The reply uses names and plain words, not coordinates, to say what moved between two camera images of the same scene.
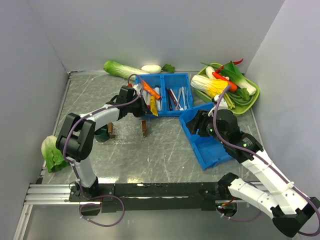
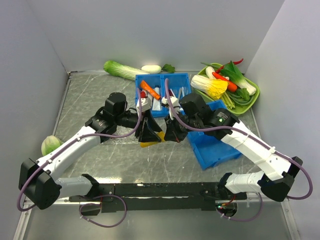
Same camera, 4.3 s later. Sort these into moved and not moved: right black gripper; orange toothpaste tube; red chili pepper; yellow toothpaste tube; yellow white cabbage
Moved: yellow toothpaste tube; right black gripper
Not moved: orange toothpaste tube; yellow white cabbage; red chili pepper
